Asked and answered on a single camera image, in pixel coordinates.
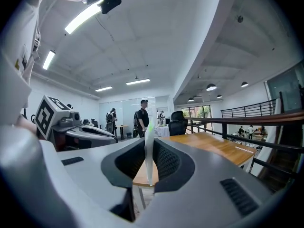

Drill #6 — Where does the person's left forearm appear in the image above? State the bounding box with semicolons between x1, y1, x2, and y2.
15;114;38;135

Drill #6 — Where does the wooden desk with black legs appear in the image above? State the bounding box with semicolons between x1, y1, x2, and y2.
115;124;129;137

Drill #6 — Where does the white thin strip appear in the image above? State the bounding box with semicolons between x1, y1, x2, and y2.
144;119;158;187

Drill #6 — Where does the red white striped strip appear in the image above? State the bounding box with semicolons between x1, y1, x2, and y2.
234;146;258;154

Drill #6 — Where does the person's white shirt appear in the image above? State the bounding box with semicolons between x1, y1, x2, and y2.
0;0;42;128

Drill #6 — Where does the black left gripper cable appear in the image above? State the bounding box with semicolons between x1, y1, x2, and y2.
22;107;37;124

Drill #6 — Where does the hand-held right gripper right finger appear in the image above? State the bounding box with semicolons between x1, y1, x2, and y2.
142;137;274;228

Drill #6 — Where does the black office chair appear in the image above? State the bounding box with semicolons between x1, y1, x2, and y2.
168;111;189;137

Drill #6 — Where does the black metal balcony railing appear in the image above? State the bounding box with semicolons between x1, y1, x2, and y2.
220;98;277;119

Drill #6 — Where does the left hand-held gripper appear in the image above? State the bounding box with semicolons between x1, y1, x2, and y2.
34;95;119;152

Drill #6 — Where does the large window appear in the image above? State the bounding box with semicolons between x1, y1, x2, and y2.
181;105;211;119

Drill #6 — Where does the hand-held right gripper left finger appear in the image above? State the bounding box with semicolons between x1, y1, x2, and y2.
51;138;147;211

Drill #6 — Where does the table with white cloth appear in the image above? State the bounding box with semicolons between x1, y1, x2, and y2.
154;124;170;137

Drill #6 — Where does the black head camera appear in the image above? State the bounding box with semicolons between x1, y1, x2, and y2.
100;0;123;15

